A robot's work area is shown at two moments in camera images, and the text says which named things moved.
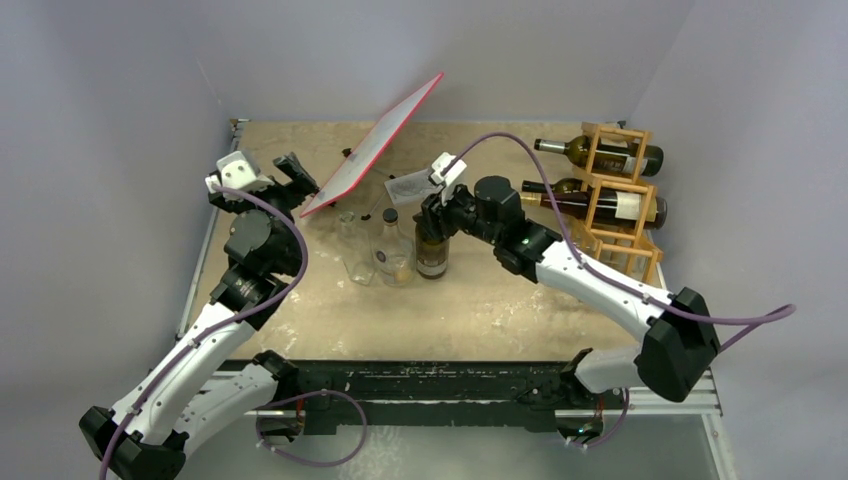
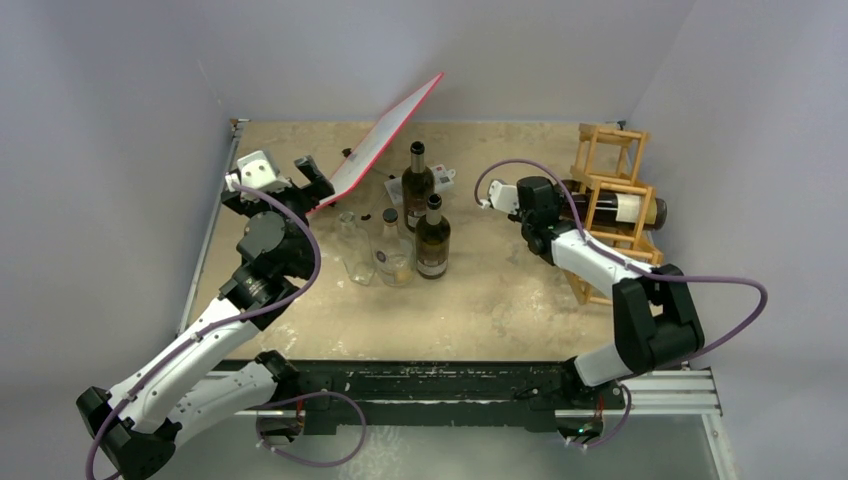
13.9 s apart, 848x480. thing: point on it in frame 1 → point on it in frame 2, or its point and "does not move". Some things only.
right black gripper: [433, 210] → [553, 201]
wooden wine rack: [621, 200] does not move
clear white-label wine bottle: [393, 254] does not move
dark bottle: [615, 157] → [418, 183]
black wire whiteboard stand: [347, 153] does not move
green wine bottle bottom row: [432, 256] does not move
